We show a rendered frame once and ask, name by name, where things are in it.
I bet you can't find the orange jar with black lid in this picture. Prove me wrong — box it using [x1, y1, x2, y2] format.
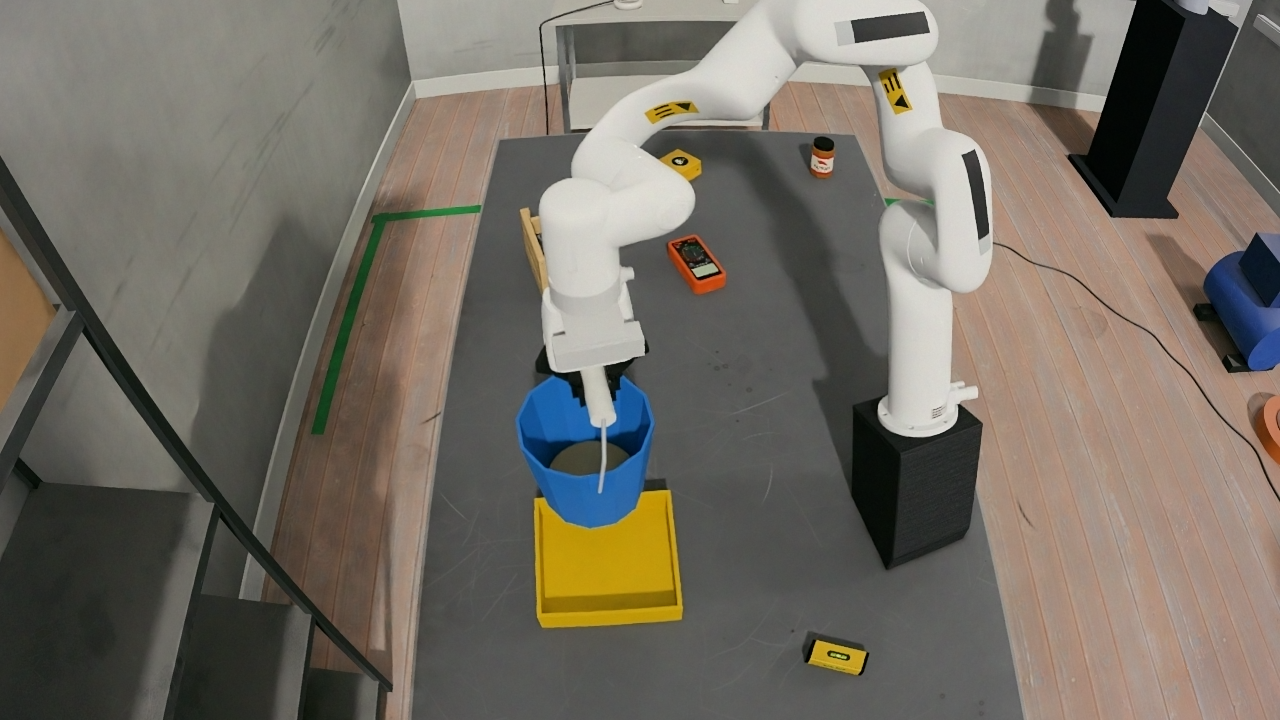
[812, 136, 835, 178]

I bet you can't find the yellow shallow tray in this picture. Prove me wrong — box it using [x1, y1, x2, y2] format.
[534, 489, 684, 628]

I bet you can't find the wooden crate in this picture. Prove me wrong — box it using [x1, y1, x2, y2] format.
[520, 208, 548, 299]

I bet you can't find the yellow pocket level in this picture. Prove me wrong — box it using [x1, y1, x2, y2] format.
[805, 639, 869, 676]

